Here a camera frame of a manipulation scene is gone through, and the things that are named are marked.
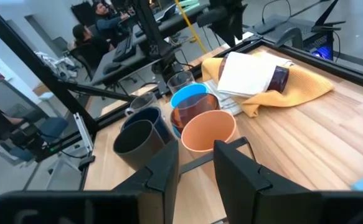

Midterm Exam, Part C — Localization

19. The blue office chair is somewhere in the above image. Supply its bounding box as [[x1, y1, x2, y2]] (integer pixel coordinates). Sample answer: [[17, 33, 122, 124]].
[[9, 116, 70, 163]]

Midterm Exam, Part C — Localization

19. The black keyboard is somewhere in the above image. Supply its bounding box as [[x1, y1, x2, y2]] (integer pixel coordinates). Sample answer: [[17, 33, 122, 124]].
[[112, 35, 138, 63]]

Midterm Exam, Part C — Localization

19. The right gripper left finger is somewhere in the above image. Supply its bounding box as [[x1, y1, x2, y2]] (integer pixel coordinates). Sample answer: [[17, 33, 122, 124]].
[[113, 139, 181, 224]]

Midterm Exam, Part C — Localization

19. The peach plastic cup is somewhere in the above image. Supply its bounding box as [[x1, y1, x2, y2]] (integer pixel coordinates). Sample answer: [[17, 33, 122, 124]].
[[181, 109, 238, 160]]

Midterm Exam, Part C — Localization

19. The white cloth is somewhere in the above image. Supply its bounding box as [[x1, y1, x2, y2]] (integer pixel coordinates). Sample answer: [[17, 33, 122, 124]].
[[217, 50, 295, 98]]

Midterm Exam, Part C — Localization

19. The black desk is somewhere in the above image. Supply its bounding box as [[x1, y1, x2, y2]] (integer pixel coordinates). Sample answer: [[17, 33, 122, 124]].
[[90, 2, 212, 88]]

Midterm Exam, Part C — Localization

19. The black wifi antenna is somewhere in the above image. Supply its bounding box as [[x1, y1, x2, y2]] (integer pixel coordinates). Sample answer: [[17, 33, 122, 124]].
[[311, 0, 347, 34]]

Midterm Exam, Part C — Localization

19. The black aluminium rig frame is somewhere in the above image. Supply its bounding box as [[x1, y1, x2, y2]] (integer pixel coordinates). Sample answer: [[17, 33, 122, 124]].
[[0, 0, 363, 162]]

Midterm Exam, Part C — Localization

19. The yellow cable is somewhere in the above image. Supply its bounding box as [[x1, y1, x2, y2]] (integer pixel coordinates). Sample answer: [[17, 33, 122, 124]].
[[174, 0, 208, 54]]

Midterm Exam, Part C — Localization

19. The blue plastic mug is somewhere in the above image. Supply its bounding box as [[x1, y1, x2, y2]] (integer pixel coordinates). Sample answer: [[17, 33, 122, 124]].
[[169, 82, 212, 139]]

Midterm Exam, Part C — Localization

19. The black computer mouse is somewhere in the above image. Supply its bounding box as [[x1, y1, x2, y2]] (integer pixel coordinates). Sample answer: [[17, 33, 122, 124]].
[[102, 62, 123, 76]]

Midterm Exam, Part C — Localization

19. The small black adapter box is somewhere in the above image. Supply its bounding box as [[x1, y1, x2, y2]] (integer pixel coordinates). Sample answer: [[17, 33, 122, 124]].
[[252, 18, 282, 35]]

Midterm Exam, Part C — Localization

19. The orange faceted plastic tumbler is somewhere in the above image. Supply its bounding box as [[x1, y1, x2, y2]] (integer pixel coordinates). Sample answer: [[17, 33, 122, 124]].
[[169, 92, 221, 135]]

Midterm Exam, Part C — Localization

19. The yellow cloth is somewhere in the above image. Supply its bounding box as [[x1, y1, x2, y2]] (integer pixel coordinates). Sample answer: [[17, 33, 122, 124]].
[[200, 50, 336, 119]]

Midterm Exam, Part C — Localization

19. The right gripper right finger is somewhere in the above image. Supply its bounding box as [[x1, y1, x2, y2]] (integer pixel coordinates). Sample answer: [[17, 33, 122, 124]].
[[213, 139, 323, 224]]

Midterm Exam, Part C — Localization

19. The black ribbed mug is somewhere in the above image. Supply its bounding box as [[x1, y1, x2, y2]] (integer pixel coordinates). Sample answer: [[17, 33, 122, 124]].
[[120, 106, 176, 144]]

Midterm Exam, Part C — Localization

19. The tall black tumbler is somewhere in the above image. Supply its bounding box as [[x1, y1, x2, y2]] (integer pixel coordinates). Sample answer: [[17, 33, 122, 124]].
[[113, 119, 167, 172]]

